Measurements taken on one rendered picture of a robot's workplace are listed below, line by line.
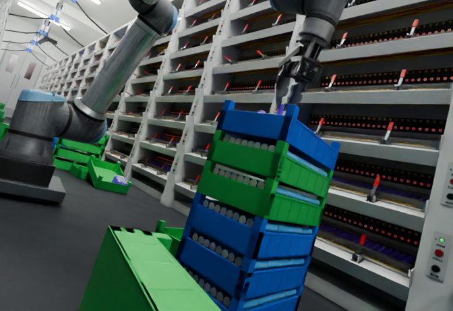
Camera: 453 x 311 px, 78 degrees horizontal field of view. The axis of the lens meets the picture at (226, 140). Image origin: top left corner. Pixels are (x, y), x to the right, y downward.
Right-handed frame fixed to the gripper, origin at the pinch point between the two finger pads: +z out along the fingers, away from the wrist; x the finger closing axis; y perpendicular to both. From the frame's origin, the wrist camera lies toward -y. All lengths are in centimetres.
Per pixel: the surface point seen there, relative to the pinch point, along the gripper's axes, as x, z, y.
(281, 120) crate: -10.7, 4.5, 25.0
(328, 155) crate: 10.8, 8.2, 15.9
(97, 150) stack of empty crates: -57, 74, -135
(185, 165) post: 0, 54, -95
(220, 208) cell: -14.4, 28.0, 22.0
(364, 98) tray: 36.2, -15.0, -11.9
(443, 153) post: 45.7, -4.5, 17.4
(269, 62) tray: 15, -22, -65
